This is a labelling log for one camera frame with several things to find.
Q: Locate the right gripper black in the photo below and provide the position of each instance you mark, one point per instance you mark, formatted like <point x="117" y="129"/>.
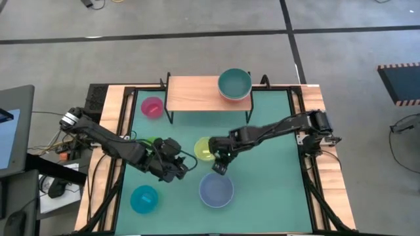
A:
<point x="223" y="147"/>

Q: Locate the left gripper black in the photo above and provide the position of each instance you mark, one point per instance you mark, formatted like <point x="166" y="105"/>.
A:
<point x="167" y="154"/>

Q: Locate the small pink translucent bowl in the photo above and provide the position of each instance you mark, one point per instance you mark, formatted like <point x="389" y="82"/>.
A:
<point x="152" y="107"/>

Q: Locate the large dark teal bowl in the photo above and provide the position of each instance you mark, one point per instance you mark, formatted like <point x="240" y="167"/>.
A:
<point x="234" y="83"/>

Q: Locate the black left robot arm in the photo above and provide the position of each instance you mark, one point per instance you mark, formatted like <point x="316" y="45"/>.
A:
<point x="98" y="134"/>

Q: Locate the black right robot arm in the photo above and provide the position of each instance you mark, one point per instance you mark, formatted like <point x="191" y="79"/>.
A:
<point x="279" y="126"/>

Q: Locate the wooden shelf with black legs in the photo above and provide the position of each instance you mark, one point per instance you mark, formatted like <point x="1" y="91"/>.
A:
<point x="193" y="93"/>

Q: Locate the large periwinkle blue bowl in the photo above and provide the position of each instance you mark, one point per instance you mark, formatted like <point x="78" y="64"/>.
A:
<point x="216" y="191"/>

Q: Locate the small yellow translucent bowl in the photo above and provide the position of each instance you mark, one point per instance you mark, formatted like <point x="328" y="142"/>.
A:
<point x="201" y="149"/>

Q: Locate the small green translucent bowl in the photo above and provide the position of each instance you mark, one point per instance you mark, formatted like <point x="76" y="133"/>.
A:
<point x="151" y="140"/>

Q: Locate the small cyan translucent bowl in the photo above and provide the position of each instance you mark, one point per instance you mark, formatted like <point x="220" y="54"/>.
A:
<point x="143" y="199"/>

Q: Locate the green table mat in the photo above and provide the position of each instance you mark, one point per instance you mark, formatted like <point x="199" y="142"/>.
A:
<point x="272" y="190"/>

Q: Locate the black perforated box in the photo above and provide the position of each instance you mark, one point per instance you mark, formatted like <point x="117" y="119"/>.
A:
<point x="96" y="98"/>

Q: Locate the small orange connector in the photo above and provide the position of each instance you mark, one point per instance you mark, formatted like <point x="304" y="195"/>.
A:
<point x="63" y="156"/>

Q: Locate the white paper sheet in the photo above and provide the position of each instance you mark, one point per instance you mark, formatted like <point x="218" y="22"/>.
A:
<point x="65" y="200"/>

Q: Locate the black slanted bar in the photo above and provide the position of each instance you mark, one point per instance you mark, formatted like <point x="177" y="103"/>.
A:
<point x="55" y="168"/>

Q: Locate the black handheld device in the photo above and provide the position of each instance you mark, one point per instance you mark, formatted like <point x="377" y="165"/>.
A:
<point x="56" y="189"/>

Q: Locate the dark grey desk panel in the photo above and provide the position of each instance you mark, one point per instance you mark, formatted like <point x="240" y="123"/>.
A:
<point x="19" y="193"/>

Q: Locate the grey monitor with blue screen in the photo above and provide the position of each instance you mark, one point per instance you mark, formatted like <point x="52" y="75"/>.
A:
<point x="19" y="131"/>

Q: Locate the black computer mouse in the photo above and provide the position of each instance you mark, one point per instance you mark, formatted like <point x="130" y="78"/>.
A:
<point x="15" y="223"/>

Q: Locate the black power adapter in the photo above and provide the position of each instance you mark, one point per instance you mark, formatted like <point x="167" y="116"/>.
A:
<point x="87" y="3"/>

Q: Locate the dark platform with striped edge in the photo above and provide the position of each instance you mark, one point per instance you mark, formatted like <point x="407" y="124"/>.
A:
<point x="402" y="83"/>

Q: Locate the black frame bracket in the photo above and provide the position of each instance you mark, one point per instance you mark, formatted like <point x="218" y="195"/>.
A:
<point x="163" y="83"/>
<point x="265" y="81"/>

